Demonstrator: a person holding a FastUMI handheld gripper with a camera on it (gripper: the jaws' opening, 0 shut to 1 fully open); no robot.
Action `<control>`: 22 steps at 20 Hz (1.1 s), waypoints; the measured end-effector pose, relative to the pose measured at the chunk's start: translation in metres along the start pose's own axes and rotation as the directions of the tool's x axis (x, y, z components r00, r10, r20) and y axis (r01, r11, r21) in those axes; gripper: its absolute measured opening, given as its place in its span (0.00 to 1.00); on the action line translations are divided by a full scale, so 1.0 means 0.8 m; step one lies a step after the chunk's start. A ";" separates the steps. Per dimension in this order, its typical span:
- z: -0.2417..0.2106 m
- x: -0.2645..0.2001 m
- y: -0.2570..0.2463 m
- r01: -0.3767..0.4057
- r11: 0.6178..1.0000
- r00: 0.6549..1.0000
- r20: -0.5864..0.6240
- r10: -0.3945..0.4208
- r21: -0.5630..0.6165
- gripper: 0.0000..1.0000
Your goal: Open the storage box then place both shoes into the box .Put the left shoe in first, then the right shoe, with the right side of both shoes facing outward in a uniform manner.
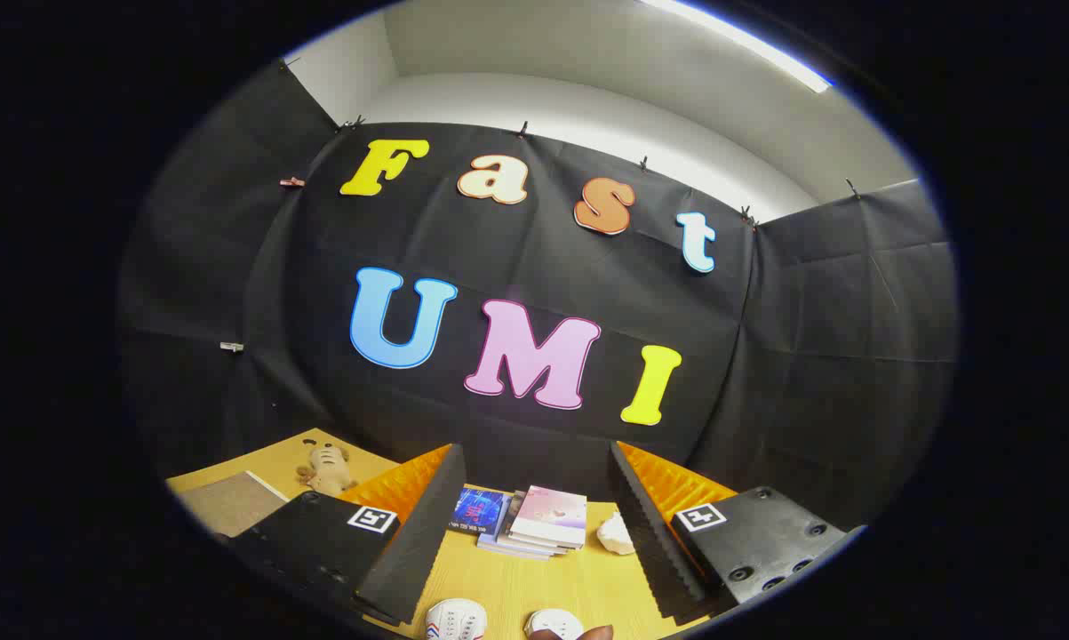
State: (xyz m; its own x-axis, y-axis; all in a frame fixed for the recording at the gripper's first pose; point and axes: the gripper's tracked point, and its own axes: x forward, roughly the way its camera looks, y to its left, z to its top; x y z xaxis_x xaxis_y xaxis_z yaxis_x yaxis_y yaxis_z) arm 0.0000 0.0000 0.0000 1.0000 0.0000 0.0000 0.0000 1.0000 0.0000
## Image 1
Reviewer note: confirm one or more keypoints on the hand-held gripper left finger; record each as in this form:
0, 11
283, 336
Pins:
414, 542

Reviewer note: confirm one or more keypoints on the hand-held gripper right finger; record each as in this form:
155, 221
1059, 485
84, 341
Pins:
654, 542

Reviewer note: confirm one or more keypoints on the dark blue book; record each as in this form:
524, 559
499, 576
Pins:
479, 513

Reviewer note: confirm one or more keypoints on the tan plush dog toy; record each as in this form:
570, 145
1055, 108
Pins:
328, 467

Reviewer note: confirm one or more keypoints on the beige fabric storage box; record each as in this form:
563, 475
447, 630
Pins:
232, 504

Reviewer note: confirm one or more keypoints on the white plush toy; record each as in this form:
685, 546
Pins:
616, 533

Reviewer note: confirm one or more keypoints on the white canvas shoe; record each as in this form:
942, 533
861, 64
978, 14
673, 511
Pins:
454, 620
554, 622

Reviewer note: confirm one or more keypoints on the light blue book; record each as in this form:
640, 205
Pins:
507, 548

